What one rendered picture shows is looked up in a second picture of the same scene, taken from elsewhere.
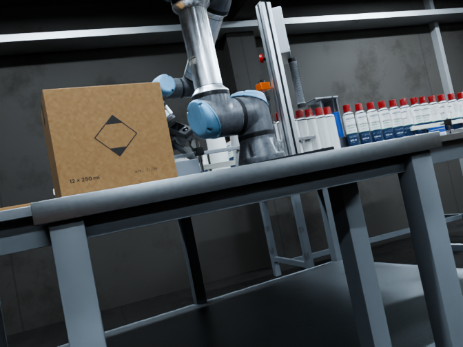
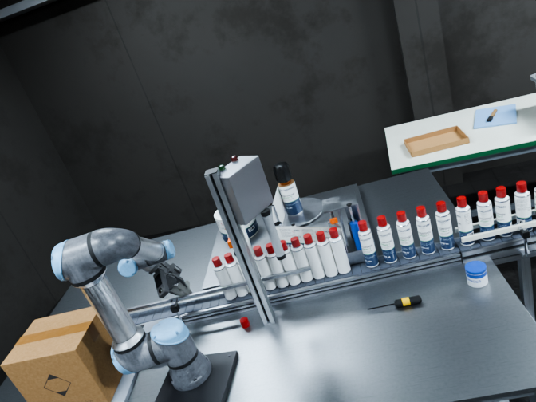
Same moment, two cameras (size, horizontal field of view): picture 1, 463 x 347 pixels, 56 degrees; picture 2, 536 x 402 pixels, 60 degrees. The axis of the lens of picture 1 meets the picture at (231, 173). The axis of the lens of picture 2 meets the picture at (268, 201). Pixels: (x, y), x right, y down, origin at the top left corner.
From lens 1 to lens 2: 186 cm
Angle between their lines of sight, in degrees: 45
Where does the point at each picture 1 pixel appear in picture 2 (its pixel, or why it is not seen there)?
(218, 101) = (125, 359)
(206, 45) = (105, 317)
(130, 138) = (67, 386)
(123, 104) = (54, 367)
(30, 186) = (179, 112)
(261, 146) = (176, 379)
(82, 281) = not seen: outside the picture
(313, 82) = not seen: outside the picture
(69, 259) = not seen: outside the picture
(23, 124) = (157, 51)
